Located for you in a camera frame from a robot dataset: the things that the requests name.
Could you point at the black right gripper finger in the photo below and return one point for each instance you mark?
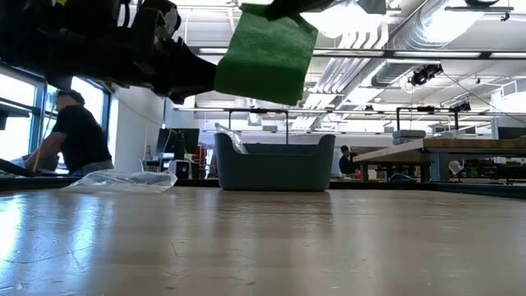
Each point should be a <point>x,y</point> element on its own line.
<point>296,6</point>

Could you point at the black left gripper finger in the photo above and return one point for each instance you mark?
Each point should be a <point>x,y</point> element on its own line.
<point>191,76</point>

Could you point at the dark green elastic bandage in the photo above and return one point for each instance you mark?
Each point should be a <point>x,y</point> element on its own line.
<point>267,57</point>

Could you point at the clear plastic bag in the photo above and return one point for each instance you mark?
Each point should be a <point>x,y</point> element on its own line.
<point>236,141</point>
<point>123,181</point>

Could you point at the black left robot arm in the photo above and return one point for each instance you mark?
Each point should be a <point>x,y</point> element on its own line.
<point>61,37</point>

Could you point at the black computer monitor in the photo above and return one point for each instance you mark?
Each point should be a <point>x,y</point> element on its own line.
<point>181,140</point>
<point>513,132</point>

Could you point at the white computer tower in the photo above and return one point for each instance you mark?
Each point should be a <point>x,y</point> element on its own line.
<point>181,168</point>

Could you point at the long ceiling light strip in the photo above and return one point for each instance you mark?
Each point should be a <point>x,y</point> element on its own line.
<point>411,54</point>

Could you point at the teal plastic bin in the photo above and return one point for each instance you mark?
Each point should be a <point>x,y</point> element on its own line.
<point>275,168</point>

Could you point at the person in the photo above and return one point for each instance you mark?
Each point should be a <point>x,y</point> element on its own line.
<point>80,135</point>
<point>347,162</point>

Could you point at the stacked grey cushions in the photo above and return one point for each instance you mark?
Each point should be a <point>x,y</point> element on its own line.
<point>409,137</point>

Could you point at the wooden workbench with blue legs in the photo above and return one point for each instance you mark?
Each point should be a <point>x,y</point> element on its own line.
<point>452,148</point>

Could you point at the silver ventilation duct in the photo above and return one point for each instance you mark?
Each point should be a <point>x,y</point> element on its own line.
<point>411,33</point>

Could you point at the black ceiling camera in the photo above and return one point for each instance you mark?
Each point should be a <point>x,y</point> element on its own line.
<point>425,75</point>

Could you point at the window with dark frame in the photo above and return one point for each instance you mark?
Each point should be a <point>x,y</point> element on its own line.
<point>16,123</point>

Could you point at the black metal stand frame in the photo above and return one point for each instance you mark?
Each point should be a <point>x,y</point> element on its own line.
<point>427,109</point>

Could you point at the black metal table frame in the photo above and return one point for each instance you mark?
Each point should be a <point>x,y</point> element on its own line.
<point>452,188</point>

